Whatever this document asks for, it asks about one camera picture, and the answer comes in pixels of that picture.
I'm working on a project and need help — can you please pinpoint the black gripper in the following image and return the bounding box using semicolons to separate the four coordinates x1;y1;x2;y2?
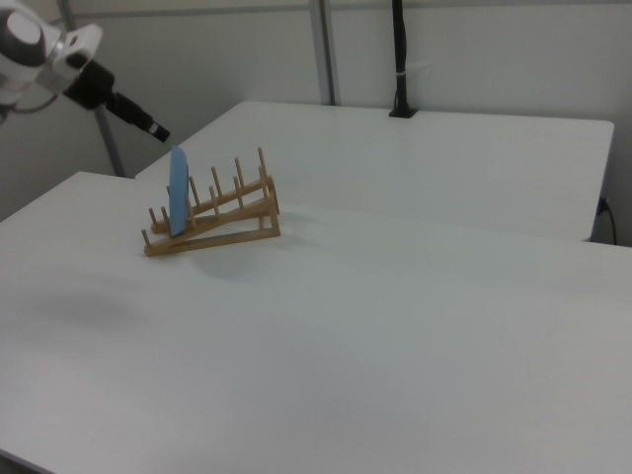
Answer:
63;61;172;145

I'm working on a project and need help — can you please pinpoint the blue round plate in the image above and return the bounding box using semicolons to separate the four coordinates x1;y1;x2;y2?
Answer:
166;143;192;237

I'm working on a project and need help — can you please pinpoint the wooden plate rack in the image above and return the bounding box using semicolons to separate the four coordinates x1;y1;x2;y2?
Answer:
140;146;281;259

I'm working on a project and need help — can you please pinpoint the grey metal partition post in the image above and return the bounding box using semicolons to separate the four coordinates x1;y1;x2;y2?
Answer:
56;0;125;178
309;0;343;106

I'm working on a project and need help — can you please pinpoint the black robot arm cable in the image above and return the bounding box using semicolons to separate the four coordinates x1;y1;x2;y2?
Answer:
0;93;58;122

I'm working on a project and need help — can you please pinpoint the black camera stand pole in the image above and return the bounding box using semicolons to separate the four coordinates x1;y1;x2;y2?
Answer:
388;0;420;119

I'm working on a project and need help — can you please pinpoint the black power cable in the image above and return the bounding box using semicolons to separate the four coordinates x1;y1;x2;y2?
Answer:
594;195;619;244

